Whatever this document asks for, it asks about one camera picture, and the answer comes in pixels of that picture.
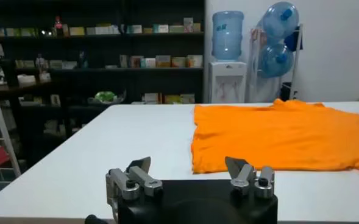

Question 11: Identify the black shelving unit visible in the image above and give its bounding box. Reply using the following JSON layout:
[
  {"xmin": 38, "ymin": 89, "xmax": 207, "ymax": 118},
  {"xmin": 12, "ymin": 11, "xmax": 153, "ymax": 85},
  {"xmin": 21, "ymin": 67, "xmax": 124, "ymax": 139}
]
[{"xmin": 0, "ymin": 0, "xmax": 205, "ymax": 167}]

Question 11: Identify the pink printed box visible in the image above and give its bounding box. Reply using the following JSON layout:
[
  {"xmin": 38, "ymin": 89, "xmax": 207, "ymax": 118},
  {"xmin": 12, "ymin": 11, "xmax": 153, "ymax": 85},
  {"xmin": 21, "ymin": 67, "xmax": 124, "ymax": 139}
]
[{"xmin": 183, "ymin": 17, "xmax": 194, "ymax": 33}]

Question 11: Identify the green and white bowl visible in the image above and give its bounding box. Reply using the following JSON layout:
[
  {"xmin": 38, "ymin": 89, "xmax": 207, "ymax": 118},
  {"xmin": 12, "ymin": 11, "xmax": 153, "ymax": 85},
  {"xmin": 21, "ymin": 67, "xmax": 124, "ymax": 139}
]
[{"xmin": 87, "ymin": 90, "xmax": 127, "ymax": 105}]

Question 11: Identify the white water dispenser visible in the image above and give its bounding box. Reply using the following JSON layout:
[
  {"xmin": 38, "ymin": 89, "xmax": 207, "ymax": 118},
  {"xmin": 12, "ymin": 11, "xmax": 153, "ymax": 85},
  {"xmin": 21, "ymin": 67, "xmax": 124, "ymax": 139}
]
[{"xmin": 208, "ymin": 61, "xmax": 247, "ymax": 103}]

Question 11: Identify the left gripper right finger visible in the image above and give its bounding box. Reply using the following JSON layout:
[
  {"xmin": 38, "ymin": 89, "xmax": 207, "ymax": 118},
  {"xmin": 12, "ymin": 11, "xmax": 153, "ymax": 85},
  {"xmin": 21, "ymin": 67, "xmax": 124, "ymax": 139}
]
[{"xmin": 224, "ymin": 156, "xmax": 275, "ymax": 200}]

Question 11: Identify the orange t-shirt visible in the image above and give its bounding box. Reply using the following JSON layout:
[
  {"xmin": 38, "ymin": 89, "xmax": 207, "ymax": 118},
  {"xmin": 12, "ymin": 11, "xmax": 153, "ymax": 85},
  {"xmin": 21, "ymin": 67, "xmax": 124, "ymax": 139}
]
[{"xmin": 190, "ymin": 98, "xmax": 359, "ymax": 181}]

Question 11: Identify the white metal jug rack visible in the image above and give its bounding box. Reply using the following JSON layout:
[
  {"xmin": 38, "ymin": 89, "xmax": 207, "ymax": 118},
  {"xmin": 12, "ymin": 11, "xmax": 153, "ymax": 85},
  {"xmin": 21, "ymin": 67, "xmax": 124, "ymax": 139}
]
[{"xmin": 247, "ymin": 24, "xmax": 304, "ymax": 103}]

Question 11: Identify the dark blue cloth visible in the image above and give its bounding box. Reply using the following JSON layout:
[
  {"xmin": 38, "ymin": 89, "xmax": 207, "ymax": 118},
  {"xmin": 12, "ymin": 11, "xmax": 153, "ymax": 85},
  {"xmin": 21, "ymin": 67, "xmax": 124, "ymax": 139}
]
[{"xmin": 284, "ymin": 26, "xmax": 304, "ymax": 52}]

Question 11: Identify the upright blue water jug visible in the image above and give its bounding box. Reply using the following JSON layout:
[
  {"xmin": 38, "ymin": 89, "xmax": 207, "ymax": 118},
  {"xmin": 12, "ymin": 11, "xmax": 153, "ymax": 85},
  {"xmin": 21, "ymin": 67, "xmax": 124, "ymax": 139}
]
[{"xmin": 211, "ymin": 10, "xmax": 244, "ymax": 61}]

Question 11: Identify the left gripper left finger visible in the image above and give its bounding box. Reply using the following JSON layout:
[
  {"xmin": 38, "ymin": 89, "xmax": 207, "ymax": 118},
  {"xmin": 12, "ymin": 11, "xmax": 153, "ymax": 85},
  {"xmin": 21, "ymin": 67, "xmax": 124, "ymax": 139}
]
[{"xmin": 105, "ymin": 156, "xmax": 164, "ymax": 205}]

